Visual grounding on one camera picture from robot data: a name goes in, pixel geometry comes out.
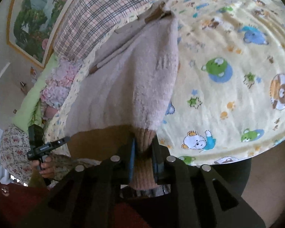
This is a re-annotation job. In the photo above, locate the beige knitted sweater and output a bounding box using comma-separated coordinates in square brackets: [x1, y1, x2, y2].
[65, 7, 179, 190]

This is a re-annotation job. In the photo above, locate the person's left hand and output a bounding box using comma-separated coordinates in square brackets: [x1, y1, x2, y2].
[31, 156, 54, 179]

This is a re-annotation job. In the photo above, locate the green blanket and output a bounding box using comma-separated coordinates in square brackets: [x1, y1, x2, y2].
[12, 53, 58, 134]

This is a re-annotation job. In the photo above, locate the pink floral pillow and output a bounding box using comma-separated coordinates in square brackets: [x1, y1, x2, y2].
[40, 58, 83, 120]

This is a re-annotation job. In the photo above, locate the yellow cartoon bear quilt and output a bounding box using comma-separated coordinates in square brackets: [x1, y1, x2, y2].
[45, 0, 285, 166]

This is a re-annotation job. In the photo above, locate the framed landscape painting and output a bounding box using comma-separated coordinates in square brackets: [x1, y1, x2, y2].
[6, 0, 72, 69]

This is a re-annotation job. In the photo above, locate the plaid pillow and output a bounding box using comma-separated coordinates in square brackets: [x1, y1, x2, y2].
[53, 0, 153, 59]

